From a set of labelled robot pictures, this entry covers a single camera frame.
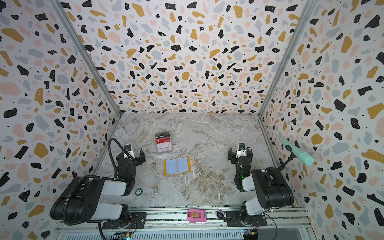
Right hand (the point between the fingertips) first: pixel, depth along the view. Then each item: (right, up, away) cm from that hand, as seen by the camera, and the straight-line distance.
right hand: (241, 145), depth 90 cm
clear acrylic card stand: (-44, 0, +10) cm, 45 cm away
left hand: (-63, -1, -3) cm, 63 cm away
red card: (-50, +2, +10) cm, 51 cm away
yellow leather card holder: (-39, -13, +3) cm, 41 cm away
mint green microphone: (+18, -1, -30) cm, 35 cm away
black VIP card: (-50, +6, +11) cm, 52 cm away
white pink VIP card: (-48, -2, +9) cm, 49 cm away
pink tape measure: (-26, -32, -17) cm, 45 cm away
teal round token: (-59, -25, -7) cm, 64 cm away
